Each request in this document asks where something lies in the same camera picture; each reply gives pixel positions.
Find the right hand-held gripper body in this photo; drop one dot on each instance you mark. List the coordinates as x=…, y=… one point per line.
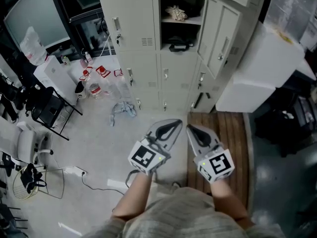
x=218, y=166

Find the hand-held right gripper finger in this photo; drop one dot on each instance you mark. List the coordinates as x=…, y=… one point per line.
x=194, y=145
x=210, y=137

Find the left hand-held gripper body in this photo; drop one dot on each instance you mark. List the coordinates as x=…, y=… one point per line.
x=146, y=157

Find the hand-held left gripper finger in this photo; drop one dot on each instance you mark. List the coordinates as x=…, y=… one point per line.
x=158, y=129
x=174, y=139

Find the beige cloth garment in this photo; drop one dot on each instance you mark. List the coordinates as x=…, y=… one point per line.
x=176, y=13

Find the grey metal locker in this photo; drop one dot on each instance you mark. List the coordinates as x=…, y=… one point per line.
x=136, y=14

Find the person's left forearm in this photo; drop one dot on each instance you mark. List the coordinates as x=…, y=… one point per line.
x=133, y=197

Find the person's right forearm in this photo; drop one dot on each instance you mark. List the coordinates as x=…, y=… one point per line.
x=227, y=199

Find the black-headed keys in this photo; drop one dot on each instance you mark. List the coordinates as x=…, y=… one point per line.
x=131, y=80
x=118, y=40

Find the wooden slat platform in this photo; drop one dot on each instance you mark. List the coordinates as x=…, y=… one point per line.
x=230, y=133

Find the blue grey cloth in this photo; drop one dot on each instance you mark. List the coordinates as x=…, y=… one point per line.
x=123, y=109

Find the clear water bottle red cap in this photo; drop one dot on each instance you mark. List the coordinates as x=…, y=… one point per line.
x=94, y=89
x=106, y=83
x=122, y=85

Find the person's grey shirt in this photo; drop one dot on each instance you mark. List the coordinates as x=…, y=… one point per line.
x=183, y=214

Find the white power strip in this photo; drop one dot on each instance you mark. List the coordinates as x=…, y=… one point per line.
x=81, y=171

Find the large white box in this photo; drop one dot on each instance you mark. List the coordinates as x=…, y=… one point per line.
x=260, y=71

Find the small black white bin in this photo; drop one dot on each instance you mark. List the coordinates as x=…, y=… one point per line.
x=80, y=90

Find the small bottle pink label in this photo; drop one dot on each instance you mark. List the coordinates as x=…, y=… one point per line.
x=88, y=58

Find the black folding chair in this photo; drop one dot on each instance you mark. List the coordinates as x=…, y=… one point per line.
x=47, y=108

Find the white rectangular cabinet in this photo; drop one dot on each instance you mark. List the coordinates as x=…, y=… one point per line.
x=55, y=78

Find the black framed glass door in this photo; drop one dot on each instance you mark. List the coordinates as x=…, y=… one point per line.
x=94, y=33

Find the small clear bottle green cap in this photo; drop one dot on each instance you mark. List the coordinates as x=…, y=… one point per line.
x=65, y=60

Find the black tote bag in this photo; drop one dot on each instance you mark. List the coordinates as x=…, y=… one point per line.
x=32, y=177

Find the white office chair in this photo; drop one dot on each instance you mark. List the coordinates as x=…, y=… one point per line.
x=24, y=142

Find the black office chair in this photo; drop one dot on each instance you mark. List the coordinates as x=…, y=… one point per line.
x=10, y=95

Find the white plastic bag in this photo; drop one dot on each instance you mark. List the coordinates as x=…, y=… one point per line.
x=33, y=46

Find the silver foil panels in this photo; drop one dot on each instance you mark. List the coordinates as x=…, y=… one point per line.
x=292, y=9

